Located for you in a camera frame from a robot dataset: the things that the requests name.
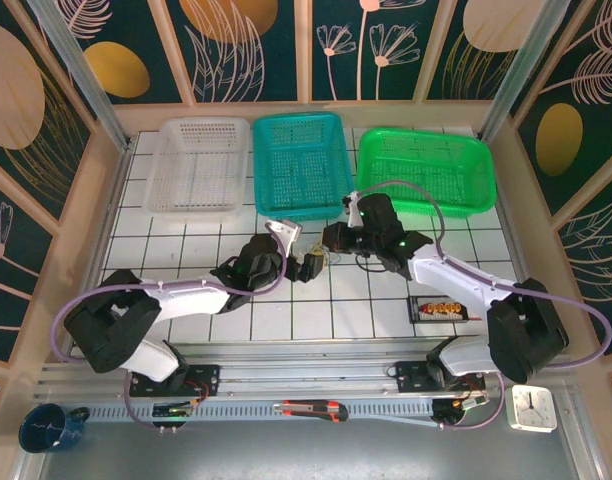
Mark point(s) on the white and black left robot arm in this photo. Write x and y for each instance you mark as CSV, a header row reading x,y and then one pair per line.
x,y
186,300

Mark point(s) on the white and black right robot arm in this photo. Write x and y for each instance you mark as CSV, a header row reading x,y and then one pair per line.
x,y
451,272

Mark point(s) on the teal plastic basket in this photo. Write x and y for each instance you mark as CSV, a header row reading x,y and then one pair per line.
x,y
266,210

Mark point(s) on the green plastic basket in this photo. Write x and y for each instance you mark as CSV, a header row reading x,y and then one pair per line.
x,y
481,200

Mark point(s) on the black tray with orange connectors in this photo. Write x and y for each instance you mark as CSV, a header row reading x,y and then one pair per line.
x,y
438,310

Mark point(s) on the white plastic basket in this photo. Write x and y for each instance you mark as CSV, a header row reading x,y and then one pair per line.
x,y
156,200

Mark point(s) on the red and black utility knife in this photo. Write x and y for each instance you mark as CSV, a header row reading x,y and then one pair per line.
x,y
311,411

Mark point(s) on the white square clock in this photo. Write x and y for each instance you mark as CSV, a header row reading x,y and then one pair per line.
x,y
531,409

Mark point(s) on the dark blue mug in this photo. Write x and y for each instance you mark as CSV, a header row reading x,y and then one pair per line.
x,y
43,430

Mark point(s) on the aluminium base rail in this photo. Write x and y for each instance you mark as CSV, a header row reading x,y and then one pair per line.
x,y
296,372

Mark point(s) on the aluminium frame post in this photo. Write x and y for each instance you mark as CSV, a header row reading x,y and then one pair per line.
x,y
521,70
81,75

